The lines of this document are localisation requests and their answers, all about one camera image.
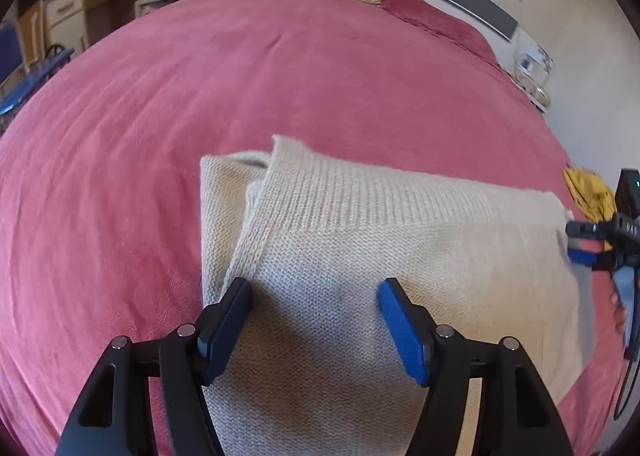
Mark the pink bed blanket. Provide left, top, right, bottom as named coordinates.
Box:
left=1, top=0, right=622, bottom=455

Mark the beige knit sweater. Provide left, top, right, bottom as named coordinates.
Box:
left=200, top=136, right=596, bottom=455

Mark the blue folding chair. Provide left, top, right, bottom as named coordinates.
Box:
left=1, top=21, right=74, bottom=117

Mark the person right hand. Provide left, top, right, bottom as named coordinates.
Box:
left=610, top=290, right=627, bottom=335

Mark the dark pink pillow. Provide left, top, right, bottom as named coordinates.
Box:
left=381, top=0, right=499, bottom=67

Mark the yellow garment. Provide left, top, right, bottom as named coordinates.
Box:
left=563, top=168, right=617, bottom=223

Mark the wooden desk with drawers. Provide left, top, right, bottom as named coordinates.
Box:
left=16, top=0, right=138, bottom=64

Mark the white bedside table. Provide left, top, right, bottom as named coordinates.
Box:
left=511, top=28, right=553, bottom=113

